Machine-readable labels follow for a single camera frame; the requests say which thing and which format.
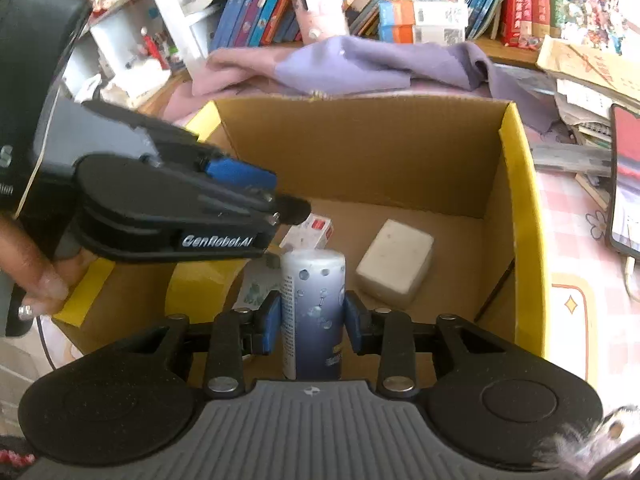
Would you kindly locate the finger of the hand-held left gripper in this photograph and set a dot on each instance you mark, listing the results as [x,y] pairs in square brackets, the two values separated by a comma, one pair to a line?
[240,172]
[290,209]

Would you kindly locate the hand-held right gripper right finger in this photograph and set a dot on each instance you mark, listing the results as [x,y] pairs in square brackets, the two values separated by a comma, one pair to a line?
[356,322]

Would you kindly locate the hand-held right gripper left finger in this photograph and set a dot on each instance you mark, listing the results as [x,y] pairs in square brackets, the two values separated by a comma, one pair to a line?
[271,322]

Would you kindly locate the small white red box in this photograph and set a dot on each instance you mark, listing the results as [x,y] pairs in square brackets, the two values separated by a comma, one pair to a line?
[312,232]

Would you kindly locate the white blue lotion bottle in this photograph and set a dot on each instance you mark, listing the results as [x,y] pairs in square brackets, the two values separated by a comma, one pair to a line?
[314,300]

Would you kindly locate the white soap block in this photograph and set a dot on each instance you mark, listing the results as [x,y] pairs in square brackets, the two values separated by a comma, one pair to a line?
[395,262]

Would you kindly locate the yellow tape roll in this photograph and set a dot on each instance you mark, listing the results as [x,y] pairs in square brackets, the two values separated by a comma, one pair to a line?
[200,285]

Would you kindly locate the yellow cardboard box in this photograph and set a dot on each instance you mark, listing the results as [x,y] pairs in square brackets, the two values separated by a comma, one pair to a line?
[380,160]

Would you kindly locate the pink cylindrical container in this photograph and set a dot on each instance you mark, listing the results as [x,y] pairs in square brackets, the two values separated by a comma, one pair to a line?
[317,2]

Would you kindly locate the person's left hand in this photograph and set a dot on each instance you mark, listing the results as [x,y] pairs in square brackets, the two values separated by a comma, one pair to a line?
[30,270]

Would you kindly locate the pink and purple cloth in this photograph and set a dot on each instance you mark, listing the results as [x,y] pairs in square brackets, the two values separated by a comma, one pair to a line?
[360,67]

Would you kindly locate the red small bottle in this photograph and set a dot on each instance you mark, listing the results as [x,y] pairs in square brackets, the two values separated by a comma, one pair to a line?
[146,42]

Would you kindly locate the white side shelf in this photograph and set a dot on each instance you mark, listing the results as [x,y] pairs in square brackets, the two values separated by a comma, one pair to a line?
[110,35]

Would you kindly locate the orange white carton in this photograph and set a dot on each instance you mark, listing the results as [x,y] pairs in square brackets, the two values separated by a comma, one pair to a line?
[425,11]
[427,34]

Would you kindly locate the grey fluffy cuff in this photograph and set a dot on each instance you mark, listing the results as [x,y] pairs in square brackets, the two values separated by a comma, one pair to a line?
[585,440]

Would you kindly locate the pile of books and papers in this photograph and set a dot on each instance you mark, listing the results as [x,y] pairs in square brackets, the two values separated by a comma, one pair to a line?
[575,110]

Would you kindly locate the red thick dictionary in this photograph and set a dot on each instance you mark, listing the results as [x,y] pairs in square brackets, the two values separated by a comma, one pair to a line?
[517,10]

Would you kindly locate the black smartphone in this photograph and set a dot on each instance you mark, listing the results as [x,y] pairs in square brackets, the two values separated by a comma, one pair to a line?
[626,180]

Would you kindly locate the brown paper envelope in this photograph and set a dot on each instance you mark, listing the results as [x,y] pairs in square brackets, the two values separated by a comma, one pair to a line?
[585,65]

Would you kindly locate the colourful figurine display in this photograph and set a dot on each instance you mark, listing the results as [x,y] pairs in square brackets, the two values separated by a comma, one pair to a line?
[585,15]

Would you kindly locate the white bookshelf frame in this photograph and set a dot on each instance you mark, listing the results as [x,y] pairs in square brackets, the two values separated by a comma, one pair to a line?
[165,0]

